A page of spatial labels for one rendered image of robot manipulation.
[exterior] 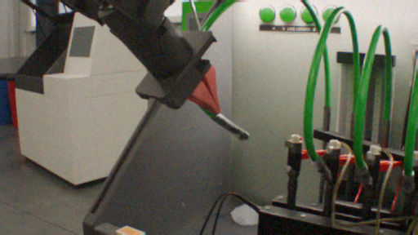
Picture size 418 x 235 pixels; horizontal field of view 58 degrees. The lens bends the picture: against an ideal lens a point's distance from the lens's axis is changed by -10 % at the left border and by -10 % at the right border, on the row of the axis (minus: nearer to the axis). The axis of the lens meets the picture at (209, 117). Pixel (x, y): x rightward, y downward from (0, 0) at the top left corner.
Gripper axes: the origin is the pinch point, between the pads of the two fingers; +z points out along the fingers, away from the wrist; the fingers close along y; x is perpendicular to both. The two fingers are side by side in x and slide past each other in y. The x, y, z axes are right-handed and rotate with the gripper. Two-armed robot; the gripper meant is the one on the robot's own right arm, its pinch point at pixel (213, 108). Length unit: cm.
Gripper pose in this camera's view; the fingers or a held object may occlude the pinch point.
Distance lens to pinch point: 54.6
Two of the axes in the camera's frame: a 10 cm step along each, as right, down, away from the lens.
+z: 5.3, 6.0, 6.0
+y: 5.4, -7.8, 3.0
